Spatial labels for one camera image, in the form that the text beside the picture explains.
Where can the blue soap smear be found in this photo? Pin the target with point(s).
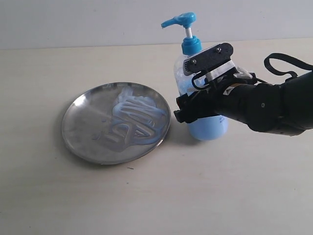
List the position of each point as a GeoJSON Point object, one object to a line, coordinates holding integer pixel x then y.
{"type": "Point", "coordinates": [136, 120]}

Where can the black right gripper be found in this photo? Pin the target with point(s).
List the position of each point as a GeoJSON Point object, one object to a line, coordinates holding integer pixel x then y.
{"type": "Point", "coordinates": [200, 104]}

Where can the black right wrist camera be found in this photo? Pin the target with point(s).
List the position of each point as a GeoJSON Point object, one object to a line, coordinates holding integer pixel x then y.
{"type": "Point", "coordinates": [208, 59]}

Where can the round stainless steel plate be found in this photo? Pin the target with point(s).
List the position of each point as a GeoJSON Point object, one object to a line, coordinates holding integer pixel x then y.
{"type": "Point", "coordinates": [91, 112]}

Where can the blue pump lotion bottle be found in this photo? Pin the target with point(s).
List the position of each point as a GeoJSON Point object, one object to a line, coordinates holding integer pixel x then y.
{"type": "Point", "coordinates": [203, 129]}

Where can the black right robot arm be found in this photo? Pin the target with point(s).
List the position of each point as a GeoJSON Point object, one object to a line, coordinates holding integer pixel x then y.
{"type": "Point", "coordinates": [283, 109]}

